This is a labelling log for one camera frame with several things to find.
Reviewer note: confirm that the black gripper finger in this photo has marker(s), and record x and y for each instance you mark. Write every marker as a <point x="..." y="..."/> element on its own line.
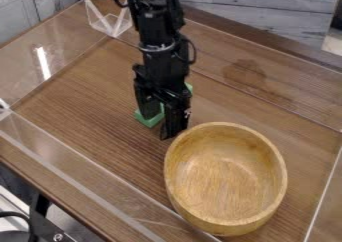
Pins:
<point x="176" y="115"/>
<point x="148" y="104"/>

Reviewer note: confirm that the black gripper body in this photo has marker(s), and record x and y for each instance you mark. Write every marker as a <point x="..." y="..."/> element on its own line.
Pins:
<point x="165" y="62"/>

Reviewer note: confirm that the green rectangular block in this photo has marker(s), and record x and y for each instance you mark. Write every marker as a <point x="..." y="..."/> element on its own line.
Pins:
<point x="153" y="119"/>

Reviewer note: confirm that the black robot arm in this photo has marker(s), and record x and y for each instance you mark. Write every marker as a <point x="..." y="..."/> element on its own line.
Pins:
<point x="157" y="20"/>

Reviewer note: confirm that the brown wooden bowl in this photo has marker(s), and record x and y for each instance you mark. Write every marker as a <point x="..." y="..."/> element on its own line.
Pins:
<point x="225" y="178"/>

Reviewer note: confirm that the black metal table leg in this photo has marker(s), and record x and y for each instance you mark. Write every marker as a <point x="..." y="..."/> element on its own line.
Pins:
<point x="44" y="231"/>

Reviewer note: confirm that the clear acrylic corner bracket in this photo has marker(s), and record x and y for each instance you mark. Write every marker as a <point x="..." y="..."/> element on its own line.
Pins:
<point x="109" y="24"/>

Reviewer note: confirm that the clear acrylic tray wall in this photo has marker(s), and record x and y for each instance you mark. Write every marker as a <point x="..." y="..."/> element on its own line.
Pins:
<point x="92" y="193"/>

